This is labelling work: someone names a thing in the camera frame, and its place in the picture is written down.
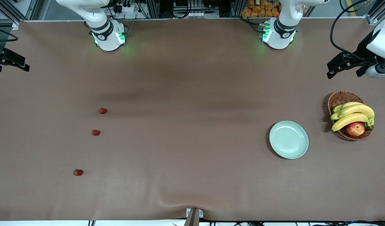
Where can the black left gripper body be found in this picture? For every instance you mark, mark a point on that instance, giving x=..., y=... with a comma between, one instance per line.
x=363, y=49

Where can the small green-tinged banana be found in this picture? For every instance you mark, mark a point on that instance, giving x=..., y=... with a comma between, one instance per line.
x=347, y=104

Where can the grey metal mounting bracket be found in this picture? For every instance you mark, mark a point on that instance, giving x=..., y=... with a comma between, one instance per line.
x=201, y=214

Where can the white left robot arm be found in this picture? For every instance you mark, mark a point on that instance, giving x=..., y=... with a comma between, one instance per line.
x=277, y=44

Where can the white power strip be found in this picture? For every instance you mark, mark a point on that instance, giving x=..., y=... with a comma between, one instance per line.
x=129, y=8

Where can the red yellow apple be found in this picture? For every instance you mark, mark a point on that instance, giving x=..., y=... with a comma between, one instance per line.
x=355, y=129

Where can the yellow banana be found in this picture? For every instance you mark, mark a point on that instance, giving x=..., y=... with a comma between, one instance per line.
x=358, y=110
x=349, y=120

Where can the dark camera mast post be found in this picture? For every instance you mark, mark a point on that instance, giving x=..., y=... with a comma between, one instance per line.
x=192, y=219

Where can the pale green round plate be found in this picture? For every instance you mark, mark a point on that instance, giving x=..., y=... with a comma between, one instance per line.
x=289, y=139

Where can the red strawberry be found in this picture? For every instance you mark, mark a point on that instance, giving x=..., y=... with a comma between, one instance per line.
x=96, y=132
x=103, y=110
x=78, y=172

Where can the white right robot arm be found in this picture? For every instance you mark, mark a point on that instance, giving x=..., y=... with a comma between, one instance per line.
x=109, y=44

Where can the pile of golden bread rolls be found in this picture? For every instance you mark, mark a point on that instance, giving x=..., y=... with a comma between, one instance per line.
x=261, y=12

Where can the brown wicker basket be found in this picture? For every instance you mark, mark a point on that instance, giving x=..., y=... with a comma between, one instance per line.
x=339, y=99

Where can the white terminal block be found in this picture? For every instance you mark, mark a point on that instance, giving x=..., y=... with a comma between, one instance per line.
x=198, y=14

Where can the brown table mat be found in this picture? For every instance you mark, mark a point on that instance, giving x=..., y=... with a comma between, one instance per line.
x=148, y=157

